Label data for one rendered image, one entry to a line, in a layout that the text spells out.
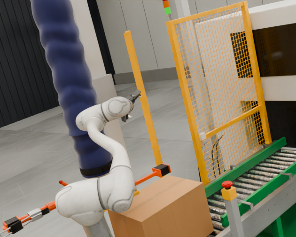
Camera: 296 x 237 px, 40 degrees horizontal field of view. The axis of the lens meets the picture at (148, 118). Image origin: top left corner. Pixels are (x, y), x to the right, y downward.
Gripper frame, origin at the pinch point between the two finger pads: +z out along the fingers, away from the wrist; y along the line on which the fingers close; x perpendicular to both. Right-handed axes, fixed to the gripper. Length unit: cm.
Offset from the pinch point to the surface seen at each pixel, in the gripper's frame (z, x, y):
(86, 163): 2.6, 10.7, -45.7
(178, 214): 43, -54, -57
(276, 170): 160, -116, -10
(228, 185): 30, -73, -20
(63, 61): -12.0, 46.2, 4.5
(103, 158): 5.7, 3.5, -38.8
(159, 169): 15.3, -29.2, -29.4
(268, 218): 95, -117, -40
